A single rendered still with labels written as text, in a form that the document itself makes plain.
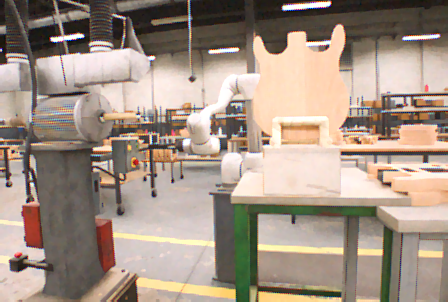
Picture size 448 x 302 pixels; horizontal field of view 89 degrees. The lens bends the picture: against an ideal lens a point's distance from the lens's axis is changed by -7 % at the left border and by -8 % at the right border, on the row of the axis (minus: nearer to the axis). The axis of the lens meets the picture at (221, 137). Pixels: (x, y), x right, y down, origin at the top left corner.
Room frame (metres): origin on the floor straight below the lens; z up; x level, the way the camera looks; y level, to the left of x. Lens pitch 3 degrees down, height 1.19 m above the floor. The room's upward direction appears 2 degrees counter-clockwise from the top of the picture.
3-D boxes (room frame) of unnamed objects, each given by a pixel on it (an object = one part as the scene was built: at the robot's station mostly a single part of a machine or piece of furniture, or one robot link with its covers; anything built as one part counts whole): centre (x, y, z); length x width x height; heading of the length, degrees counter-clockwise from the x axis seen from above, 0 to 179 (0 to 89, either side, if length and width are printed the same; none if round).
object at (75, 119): (1.29, 0.80, 1.25); 0.41 x 0.27 x 0.26; 78
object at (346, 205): (1.11, -0.39, 0.55); 0.62 x 0.58 x 0.76; 78
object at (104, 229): (1.46, 0.84, 0.49); 0.25 x 0.12 x 0.37; 78
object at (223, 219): (1.87, -0.07, 0.35); 0.28 x 0.28 x 0.70; 70
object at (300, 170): (0.93, -0.30, 1.02); 0.27 x 0.15 x 0.17; 78
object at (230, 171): (1.86, -0.08, 0.87); 0.18 x 0.16 x 0.22; 62
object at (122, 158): (1.51, 0.67, 0.99); 0.24 x 0.21 x 0.26; 78
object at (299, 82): (0.92, -0.30, 1.33); 0.35 x 0.04 x 0.40; 77
